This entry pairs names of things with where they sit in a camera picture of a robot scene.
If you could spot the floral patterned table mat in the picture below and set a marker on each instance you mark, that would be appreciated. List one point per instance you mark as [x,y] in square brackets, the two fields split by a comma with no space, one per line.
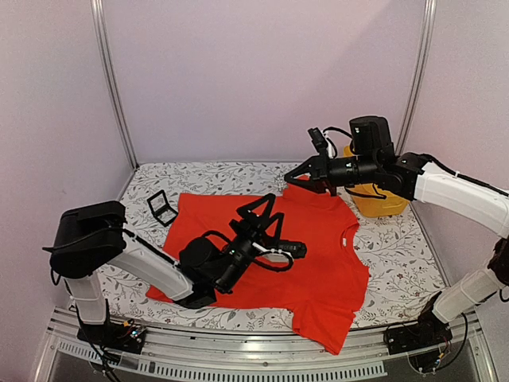
[403,270]

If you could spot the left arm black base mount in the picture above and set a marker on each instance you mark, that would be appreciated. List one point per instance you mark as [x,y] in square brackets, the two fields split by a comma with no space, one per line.
[126,337]

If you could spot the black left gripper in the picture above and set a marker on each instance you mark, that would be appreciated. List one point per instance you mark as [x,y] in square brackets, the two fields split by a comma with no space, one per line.
[257,237]

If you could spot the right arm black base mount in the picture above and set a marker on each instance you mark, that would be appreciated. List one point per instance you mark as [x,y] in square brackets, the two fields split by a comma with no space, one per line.
[403,337]

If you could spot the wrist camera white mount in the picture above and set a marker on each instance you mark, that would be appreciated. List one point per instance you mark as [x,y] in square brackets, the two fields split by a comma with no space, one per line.
[322,143]
[283,256]

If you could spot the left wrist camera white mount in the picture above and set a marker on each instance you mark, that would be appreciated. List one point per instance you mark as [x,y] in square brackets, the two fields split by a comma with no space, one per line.
[283,256]

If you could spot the aluminium corner post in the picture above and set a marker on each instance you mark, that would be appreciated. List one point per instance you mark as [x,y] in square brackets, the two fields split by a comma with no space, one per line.
[424,45]
[100,25]

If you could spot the left aluminium corner post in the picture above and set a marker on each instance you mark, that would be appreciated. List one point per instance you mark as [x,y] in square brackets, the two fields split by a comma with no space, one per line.
[100,25]

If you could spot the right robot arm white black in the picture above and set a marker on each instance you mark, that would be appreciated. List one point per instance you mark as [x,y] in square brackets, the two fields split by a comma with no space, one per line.
[415,177]

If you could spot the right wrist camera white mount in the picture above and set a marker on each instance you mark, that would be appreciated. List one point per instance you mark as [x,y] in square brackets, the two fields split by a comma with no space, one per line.
[322,143]

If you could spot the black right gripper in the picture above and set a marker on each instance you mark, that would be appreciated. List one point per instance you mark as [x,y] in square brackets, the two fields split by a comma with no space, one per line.
[312,165]

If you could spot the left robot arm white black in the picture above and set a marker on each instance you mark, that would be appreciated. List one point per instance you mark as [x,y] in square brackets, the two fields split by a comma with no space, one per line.
[93,236]

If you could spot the yellow plastic basket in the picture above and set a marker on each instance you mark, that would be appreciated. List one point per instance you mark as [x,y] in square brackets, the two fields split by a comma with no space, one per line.
[372,202]

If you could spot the right aluminium corner post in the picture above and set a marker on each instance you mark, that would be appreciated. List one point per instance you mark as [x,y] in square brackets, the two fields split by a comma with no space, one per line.
[424,45]

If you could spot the aluminium front rail frame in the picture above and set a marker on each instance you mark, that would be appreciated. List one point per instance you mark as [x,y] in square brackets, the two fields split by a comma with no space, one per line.
[178,353]

